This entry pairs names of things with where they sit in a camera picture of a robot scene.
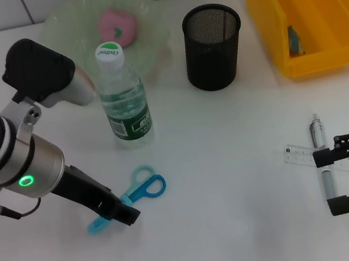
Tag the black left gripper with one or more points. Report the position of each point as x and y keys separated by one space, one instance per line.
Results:
x=80 y=191

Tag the blue and teal scissors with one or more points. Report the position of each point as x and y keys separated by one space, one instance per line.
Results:
x=147 y=189

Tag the clear green-label water bottle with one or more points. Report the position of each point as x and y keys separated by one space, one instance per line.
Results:
x=127 y=111

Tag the teal plastic wrapper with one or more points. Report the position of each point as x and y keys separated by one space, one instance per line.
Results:
x=294 y=40

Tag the pink toy peach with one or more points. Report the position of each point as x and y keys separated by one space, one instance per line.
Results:
x=117 y=25

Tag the silver ballpoint pen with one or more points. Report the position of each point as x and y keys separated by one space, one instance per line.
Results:
x=328 y=184

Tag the transparent plastic ruler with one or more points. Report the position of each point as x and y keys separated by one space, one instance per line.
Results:
x=297 y=154

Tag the black mesh pen holder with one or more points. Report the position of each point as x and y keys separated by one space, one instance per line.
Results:
x=213 y=62

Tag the translucent green fruit plate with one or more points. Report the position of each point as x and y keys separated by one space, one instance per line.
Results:
x=75 y=29

